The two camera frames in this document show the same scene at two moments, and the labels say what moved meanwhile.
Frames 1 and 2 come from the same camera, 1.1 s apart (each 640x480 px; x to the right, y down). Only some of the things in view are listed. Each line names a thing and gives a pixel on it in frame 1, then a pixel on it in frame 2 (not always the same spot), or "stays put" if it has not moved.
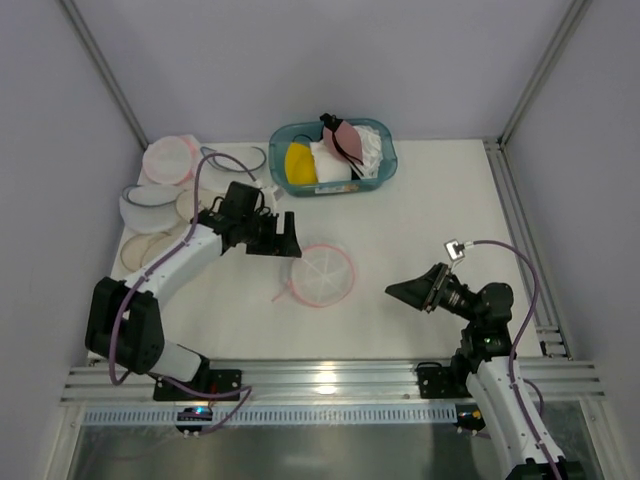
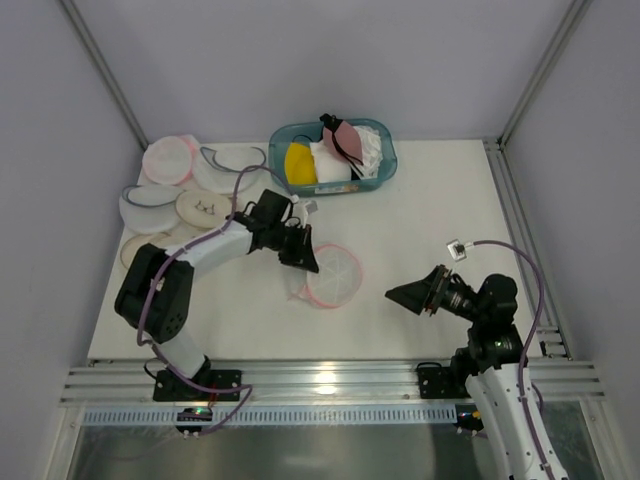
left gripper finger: [287, 244] to [307, 259]
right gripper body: [435, 288] stays put
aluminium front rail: [552, 383] stays put
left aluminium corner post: [104, 68] stays put
